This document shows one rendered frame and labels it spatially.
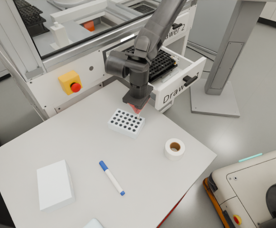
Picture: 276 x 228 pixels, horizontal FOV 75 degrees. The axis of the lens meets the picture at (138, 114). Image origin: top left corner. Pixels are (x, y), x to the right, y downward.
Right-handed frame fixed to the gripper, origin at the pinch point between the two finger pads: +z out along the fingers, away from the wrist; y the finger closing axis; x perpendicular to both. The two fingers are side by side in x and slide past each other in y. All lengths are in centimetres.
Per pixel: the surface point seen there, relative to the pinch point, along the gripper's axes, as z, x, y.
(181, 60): -2.0, 3.8, -34.4
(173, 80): -7.0, 7.1, -14.0
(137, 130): 6.2, 2.3, 3.9
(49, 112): 10.5, -36.7, 12.0
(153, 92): -1.4, 1.6, -9.8
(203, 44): 78, -9, -203
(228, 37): 20, 18, -115
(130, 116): 7.3, -3.7, -1.1
